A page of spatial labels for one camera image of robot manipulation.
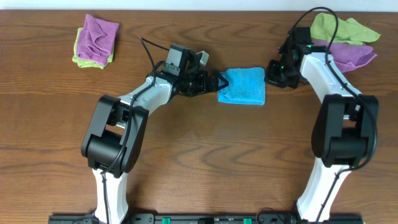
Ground crumpled green cloth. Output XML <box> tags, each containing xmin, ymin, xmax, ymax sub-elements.
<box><xmin>310</xmin><ymin>13</ymin><xmax>381</xmax><ymax>45</ymax></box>

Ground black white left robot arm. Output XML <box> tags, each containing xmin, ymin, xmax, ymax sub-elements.
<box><xmin>81</xmin><ymin>44</ymin><xmax>229</xmax><ymax>223</ymax></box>

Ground blue microfibre cloth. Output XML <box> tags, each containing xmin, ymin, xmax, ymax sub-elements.
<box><xmin>218</xmin><ymin>67</ymin><xmax>266</xmax><ymax>105</ymax></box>

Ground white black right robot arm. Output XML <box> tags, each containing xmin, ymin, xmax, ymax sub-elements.
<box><xmin>265</xmin><ymin>27</ymin><xmax>379</xmax><ymax>223</ymax></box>

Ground folded purple cloth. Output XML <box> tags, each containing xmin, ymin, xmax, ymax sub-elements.
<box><xmin>76</xmin><ymin>14</ymin><xmax>119</xmax><ymax>65</ymax></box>

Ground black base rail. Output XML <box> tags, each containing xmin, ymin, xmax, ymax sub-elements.
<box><xmin>48</xmin><ymin>210</ymin><xmax>364</xmax><ymax>224</ymax></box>

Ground crumpled purple cloth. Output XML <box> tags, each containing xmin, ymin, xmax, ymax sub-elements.
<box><xmin>330</xmin><ymin>43</ymin><xmax>377</xmax><ymax>73</ymax></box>

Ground folded green cloth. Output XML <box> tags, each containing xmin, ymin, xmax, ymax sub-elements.
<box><xmin>72</xmin><ymin>27</ymin><xmax>114</xmax><ymax>70</ymax></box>

